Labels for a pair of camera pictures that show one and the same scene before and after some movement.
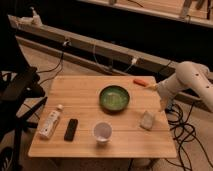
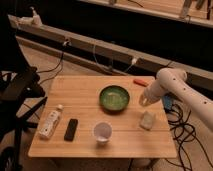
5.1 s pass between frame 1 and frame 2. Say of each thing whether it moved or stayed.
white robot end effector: moved
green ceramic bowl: stayed
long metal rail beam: stayed
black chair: stayed
